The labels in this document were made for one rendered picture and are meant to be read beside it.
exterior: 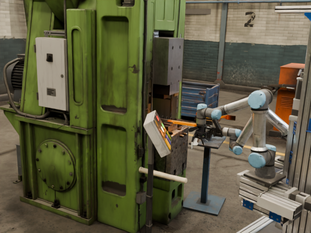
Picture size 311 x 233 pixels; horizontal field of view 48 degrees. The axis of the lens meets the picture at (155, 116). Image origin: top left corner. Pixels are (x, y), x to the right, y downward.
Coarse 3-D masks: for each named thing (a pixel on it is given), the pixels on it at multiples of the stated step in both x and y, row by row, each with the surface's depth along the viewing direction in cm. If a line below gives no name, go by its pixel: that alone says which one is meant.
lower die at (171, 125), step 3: (162, 120) 330; (174, 120) 334; (165, 123) 323; (168, 123) 323; (171, 123) 324; (174, 123) 328; (165, 126) 318; (168, 126) 318; (171, 126) 322; (174, 126) 329; (168, 129) 318; (171, 129) 324; (174, 129) 330
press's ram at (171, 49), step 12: (156, 48) 300; (168, 48) 295; (180, 48) 315; (156, 60) 302; (168, 60) 297; (180, 60) 319; (156, 72) 305; (168, 72) 301; (180, 72) 323; (168, 84) 304
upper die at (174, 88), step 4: (156, 84) 313; (172, 84) 311; (176, 84) 319; (156, 88) 314; (160, 88) 312; (164, 88) 310; (168, 88) 308; (172, 88) 312; (176, 88) 320; (156, 92) 315; (160, 92) 313; (164, 92) 311; (168, 92) 309; (172, 92) 314; (176, 92) 322
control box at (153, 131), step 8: (152, 112) 280; (152, 120) 253; (160, 120) 281; (144, 128) 253; (152, 128) 253; (160, 128) 265; (152, 136) 254; (160, 136) 254; (160, 144) 255; (160, 152) 257; (168, 152) 256
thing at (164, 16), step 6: (156, 0) 293; (162, 0) 304; (168, 0) 313; (174, 0) 322; (156, 6) 296; (162, 6) 305; (168, 6) 315; (174, 6) 324; (156, 12) 297; (162, 12) 307; (168, 12) 317; (174, 12) 325; (156, 18) 299; (162, 18) 308; (168, 18) 319; (174, 18) 327; (156, 24) 299; (162, 24) 308; (168, 24) 318; (174, 24) 329; (156, 30) 302; (162, 30) 311; (168, 30) 321
